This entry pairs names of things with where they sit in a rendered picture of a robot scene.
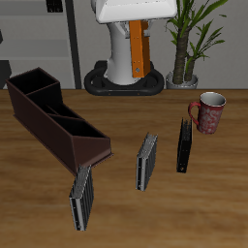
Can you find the green pot plant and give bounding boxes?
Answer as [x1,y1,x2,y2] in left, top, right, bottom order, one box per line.
[165,0,229,91]

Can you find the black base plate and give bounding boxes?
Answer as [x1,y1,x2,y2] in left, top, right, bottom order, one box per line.
[83,60,166,97]

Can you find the grey striped book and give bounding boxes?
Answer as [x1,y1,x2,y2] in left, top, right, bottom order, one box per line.
[68,164,96,233]
[135,132,159,193]

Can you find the black book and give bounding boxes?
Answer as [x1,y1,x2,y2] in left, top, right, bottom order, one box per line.
[175,117,194,174]

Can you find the dark brown desk caddy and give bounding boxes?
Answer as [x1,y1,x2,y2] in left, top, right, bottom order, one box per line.
[5,67,114,177]

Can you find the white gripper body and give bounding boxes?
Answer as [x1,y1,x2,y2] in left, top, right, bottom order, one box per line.
[95,0,178,24]

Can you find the red patterned mug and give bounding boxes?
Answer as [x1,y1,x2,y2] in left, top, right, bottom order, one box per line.
[187,91,228,136]

